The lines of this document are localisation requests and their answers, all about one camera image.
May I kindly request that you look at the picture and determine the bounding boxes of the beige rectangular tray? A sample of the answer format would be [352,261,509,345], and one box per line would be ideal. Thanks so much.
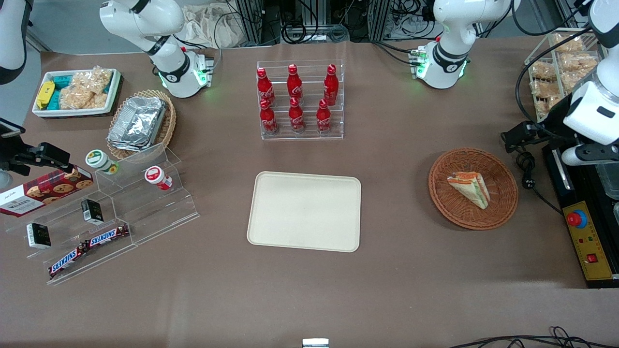
[246,170,363,253]

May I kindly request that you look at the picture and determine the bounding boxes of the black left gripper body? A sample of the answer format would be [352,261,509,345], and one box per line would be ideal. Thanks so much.
[533,94,582,146]

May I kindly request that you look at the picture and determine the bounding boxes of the silver foil packet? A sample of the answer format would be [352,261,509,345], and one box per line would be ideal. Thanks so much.
[107,96,168,153]

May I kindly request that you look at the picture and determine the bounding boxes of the clear acrylic bottle rack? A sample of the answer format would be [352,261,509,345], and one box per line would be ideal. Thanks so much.
[256,58,345,141]

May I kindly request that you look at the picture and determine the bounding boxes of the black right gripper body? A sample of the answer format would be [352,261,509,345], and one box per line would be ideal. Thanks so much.
[0,139,45,177]

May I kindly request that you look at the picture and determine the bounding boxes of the clear acrylic snack shelf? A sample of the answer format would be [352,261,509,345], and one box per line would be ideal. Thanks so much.
[524,28,611,124]

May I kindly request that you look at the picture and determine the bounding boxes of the black cable with plug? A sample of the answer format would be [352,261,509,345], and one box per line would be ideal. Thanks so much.
[515,150,566,216]

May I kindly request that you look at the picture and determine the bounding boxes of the oval light wicker basket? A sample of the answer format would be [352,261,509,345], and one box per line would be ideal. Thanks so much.
[106,89,177,161]

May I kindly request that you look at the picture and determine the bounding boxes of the black control box yellow panel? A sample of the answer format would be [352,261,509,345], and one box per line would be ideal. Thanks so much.
[541,139,619,290]

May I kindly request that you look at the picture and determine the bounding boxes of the aluminium frame rack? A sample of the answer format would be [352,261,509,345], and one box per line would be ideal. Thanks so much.
[234,0,437,47]

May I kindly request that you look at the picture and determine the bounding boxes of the black looping cable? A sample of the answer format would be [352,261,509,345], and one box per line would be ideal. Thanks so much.
[514,27,595,133]

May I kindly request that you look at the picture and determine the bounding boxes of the small black box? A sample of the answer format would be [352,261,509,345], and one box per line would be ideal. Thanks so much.
[26,222,52,250]
[80,198,104,226]

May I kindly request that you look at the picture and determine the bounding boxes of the clear plastic container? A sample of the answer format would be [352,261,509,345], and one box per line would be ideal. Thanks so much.
[593,161,619,202]

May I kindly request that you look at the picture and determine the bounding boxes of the yellow snack packet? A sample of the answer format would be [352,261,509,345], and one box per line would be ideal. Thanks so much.
[36,81,56,110]

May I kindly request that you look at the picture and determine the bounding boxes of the thin black cables bundle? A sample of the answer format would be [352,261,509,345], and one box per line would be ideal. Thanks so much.
[449,326,619,348]

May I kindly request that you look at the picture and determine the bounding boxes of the wrapped triangle sandwich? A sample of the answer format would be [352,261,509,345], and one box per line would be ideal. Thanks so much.
[446,171,491,211]

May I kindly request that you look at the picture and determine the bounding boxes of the black base cable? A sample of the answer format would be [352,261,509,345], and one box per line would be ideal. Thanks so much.
[371,40,422,67]
[173,12,224,74]

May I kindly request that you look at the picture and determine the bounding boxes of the red tartan cookie box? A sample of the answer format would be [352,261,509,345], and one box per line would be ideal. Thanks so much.
[0,166,95,218]

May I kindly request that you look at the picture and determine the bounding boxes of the round brown wicker basket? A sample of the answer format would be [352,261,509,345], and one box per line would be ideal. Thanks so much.
[427,147,519,231]

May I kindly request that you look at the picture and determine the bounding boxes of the white rectangular plastic bin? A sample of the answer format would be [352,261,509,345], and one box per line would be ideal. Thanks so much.
[31,68,122,119]

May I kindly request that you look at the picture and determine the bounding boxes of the red Coca-Cola bottle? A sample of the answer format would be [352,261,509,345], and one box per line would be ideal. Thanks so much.
[315,98,333,134]
[259,99,279,135]
[256,67,277,108]
[286,63,304,104]
[323,63,339,106]
[288,97,306,134]

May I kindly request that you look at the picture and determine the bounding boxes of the red lid white jar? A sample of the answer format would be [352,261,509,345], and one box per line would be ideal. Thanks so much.
[144,165,174,191]

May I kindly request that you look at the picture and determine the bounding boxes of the beige cloth bag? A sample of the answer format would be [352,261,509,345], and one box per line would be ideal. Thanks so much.
[181,3,243,49]

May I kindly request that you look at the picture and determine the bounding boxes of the green lid white jar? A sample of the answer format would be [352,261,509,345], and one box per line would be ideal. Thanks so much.
[85,149,120,176]

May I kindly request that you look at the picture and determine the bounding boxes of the Snickers chocolate bar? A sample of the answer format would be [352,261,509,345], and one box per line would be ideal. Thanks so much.
[47,244,88,280]
[84,223,132,250]

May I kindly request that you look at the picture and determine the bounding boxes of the clear acrylic stepped riser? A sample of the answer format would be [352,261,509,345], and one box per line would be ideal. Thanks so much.
[4,192,134,287]
[94,142,201,248]

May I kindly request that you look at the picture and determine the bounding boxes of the rice cracker snack bag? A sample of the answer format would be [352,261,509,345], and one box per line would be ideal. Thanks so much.
[561,71,599,91]
[59,87,110,111]
[529,80,562,119]
[529,62,558,81]
[551,32,587,54]
[73,68,115,95]
[559,52,601,73]

